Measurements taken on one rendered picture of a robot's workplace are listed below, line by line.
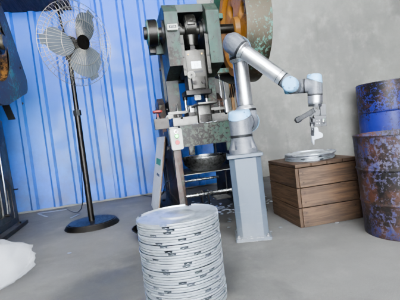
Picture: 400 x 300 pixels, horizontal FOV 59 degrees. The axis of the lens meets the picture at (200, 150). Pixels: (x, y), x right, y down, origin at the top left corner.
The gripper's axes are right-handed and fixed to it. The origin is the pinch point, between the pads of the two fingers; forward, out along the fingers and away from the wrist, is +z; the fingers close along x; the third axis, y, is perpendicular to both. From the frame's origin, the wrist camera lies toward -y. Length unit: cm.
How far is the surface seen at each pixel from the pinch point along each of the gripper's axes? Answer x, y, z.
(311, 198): 2.6, -1.5, 31.2
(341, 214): 9.8, 14.8, 42.2
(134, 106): 133, -168, -29
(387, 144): -24.8, 30.8, -0.5
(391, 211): -24, 32, 30
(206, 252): -88, -36, 25
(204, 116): 40, -69, -16
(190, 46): 56, -80, -67
